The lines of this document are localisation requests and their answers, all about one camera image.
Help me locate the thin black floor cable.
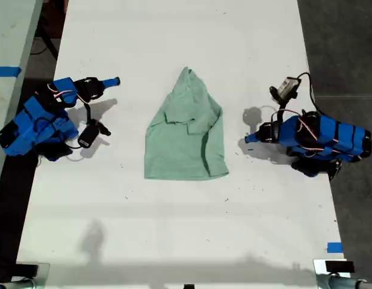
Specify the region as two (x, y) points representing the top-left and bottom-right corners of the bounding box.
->
(30, 35), (59, 60)

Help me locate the long blue tape strip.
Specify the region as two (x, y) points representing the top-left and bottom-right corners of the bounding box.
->
(0, 66), (22, 78)

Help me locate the pale green t-shirt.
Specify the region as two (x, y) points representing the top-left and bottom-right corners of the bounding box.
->
(143, 66), (230, 181)

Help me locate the black camera cable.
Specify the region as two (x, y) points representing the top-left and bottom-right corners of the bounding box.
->
(295, 72), (326, 116)

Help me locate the black camera stalk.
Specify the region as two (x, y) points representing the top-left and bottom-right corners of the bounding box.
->
(83, 102), (95, 122)
(275, 99), (291, 121)

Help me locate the thin white cable loop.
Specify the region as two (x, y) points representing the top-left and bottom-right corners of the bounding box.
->
(256, 104), (278, 114)

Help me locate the grey metal tube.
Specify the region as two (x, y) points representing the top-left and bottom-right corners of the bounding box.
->
(0, 279), (37, 289)
(326, 273), (372, 289)

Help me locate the small black box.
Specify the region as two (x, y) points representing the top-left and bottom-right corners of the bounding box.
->
(324, 260), (355, 273)
(15, 263), (39, 278)

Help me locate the clear plastic plate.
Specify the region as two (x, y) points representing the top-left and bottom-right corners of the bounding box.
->
(10, 262), (51, 287)

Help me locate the black camera box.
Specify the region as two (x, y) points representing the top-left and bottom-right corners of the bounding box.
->
(269, 76), (302, 104)
(77, 119), (112, 149)

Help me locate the short blue tape piece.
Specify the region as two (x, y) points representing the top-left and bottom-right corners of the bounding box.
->
(326, 241), (344, 254)

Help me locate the pale side table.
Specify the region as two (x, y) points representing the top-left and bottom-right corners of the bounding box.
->
(0, 0), (44, 196)

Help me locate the shiny metal plate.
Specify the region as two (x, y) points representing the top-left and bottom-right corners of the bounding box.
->
(312, 258), (353, 287)

